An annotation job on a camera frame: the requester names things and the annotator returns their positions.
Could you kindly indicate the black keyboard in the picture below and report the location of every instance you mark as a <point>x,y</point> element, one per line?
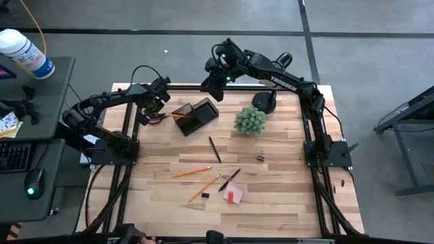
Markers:
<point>13,157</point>

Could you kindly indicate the white wipes canister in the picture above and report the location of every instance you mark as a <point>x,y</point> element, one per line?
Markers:
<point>27,54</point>

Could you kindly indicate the black desk lamp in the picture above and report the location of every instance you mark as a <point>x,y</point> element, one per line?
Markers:
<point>264,103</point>

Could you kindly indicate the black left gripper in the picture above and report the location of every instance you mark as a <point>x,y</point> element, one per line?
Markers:
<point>156,98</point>

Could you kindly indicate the black pen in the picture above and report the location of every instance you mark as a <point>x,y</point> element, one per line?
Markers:
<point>215,149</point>
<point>230,179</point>

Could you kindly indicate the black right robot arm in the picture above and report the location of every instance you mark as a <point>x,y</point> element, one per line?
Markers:
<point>288,84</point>

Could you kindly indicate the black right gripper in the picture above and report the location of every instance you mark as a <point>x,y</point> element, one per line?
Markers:
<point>227,66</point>

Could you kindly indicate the white sticker sheet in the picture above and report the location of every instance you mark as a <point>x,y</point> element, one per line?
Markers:
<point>8,122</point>

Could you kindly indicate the small black binder clip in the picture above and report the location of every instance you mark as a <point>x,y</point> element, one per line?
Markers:
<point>261,158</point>

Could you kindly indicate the white power box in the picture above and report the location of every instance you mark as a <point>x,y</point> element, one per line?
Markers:
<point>88,139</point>

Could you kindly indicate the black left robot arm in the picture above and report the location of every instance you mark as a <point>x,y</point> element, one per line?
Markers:
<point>112,96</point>

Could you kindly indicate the large black binder clip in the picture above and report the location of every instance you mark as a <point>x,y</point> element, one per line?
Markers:
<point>205,195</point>

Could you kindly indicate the person's hand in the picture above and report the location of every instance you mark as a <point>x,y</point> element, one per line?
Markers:
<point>151,240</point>

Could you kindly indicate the yellow sticky notes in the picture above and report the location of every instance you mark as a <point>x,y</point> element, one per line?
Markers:
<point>15,130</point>

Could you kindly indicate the pink sticky note pad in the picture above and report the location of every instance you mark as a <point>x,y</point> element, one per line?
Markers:
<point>237,191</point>

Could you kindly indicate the black aluminium table frame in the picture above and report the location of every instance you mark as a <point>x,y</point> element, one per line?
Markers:
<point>237,87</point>

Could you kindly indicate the dark grey metal stand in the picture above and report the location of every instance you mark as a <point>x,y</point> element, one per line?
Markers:
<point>407,115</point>

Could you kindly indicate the dark grey side desk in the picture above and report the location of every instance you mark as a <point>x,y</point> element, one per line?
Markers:
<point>51,101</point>

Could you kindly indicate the black mesh desk organizer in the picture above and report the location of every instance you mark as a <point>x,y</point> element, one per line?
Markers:
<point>203,113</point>

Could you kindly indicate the red eraser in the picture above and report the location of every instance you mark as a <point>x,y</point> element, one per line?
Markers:
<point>230,197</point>

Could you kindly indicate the tablet with pink screen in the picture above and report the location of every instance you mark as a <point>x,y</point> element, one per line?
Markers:
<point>6,72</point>

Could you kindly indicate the green artificial potted plant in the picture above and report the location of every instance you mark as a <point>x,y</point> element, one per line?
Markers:
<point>250,121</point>

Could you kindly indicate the black computer mouse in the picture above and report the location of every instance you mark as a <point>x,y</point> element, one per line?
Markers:
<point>34,183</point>

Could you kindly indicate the black clamp bracket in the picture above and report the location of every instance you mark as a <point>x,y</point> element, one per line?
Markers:
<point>28,108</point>

